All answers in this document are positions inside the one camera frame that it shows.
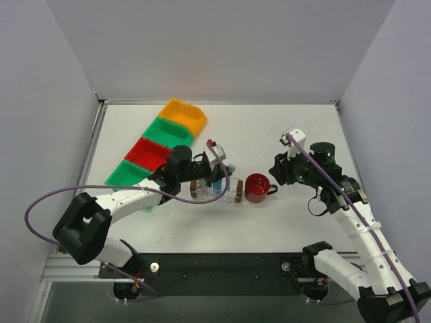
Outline white toothpaste tube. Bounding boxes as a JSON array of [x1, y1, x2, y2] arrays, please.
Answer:
[[198, 179, 212, 190]]

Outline clear glass tray wooden handles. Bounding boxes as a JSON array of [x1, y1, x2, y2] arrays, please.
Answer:
[[189, 177, 259, 207]]

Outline red cup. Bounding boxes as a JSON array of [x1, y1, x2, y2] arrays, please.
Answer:
[[245, 173, 278, 203]]

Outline blue toothpaste box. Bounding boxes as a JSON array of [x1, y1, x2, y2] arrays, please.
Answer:
[[212, 179, 223, 196]]

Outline white toothbrush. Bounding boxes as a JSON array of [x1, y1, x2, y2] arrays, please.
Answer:
[[228, 164, 236, 173]]

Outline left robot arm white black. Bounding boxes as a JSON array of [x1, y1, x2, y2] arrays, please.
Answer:
[[53, 140, 231, 277]]

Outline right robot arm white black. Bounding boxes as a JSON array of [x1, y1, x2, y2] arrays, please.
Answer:
[[269, 140, 430, 322]]

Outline red plastic bin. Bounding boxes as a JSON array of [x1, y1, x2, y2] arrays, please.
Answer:
[[125, 137, 172, 172]]

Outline green plastic bin upper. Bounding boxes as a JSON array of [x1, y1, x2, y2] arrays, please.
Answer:
[[142, 117, 194, 149]]

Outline green plastic bin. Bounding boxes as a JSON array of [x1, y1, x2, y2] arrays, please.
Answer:
[[142, 117, 194, 149], [105, 160, 152, 186]]

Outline green plastic bin lower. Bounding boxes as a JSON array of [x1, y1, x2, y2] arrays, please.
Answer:
[[105, 160, 152, 186]]

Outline yellow plastic bin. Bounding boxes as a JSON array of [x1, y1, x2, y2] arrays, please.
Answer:
[[158, 98, 207, 137]]

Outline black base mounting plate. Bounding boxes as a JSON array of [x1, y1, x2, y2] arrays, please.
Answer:
[[98, 252, 329, 299]]

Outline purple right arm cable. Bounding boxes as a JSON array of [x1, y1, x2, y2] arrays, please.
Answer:
[[286, 133, 422, 323]]

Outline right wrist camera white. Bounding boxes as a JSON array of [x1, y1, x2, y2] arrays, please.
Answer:
[[279, 127, 306, 160]]

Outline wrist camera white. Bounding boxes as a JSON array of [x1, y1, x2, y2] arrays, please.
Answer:
[[279, 127, 306, 160], [204, 139, 226, 170]]

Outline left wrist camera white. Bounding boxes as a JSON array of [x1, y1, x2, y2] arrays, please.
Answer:
[[204, 139, 226, 170]]

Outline aluminium frame rail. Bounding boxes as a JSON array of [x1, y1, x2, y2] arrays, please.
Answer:
[[40, 252, 404, 287]]

